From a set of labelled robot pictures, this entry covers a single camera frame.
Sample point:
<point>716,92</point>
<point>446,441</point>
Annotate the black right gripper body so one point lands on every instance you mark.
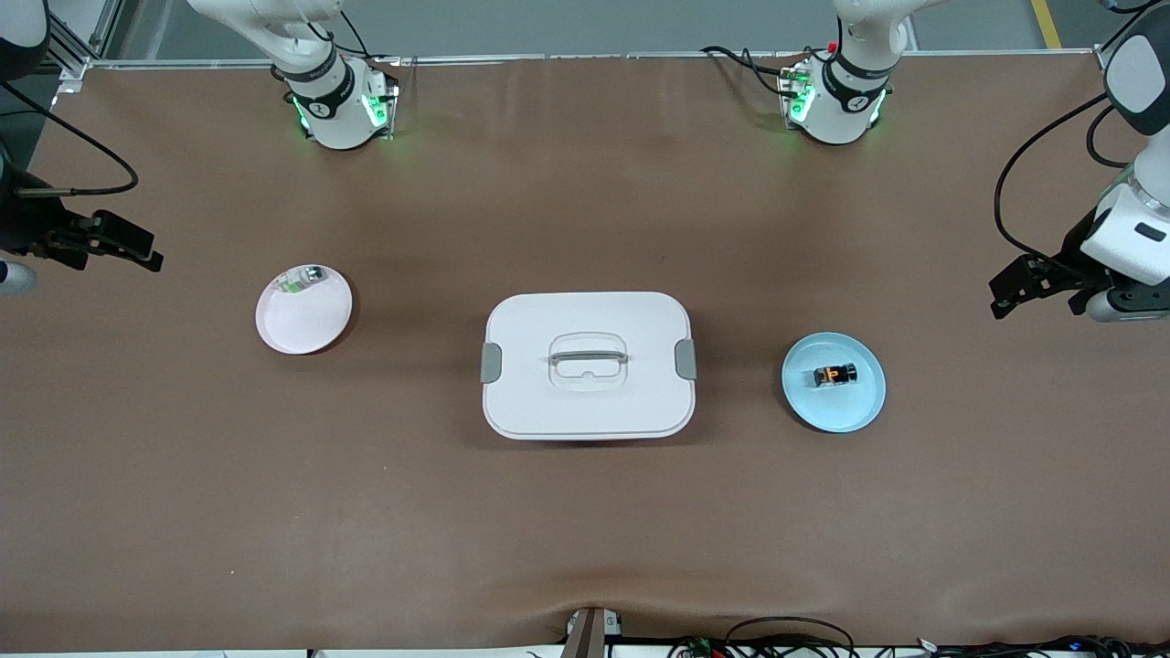
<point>26,222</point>

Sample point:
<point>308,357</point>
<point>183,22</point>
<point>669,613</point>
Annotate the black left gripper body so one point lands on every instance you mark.
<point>1069,259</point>

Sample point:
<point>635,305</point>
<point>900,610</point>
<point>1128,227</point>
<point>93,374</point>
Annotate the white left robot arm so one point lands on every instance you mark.
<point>836,119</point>

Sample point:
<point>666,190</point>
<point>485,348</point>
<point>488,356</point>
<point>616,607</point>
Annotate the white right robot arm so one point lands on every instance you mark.
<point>338,119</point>

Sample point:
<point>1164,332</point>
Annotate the white lidded box grey latches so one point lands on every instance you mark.
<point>585,411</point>

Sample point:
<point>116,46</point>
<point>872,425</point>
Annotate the pale pink round plate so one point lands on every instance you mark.
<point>306,324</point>

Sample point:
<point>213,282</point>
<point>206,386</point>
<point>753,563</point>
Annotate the light blue round plate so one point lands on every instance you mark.
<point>834,411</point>

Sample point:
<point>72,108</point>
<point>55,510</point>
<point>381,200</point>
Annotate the small green circuit board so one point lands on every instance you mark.
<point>704,649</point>

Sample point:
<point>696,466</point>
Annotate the aluminium frame profile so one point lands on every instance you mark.
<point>73,57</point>

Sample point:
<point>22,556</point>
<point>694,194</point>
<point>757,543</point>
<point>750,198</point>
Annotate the metal table edge bracket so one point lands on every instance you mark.
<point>590,635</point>

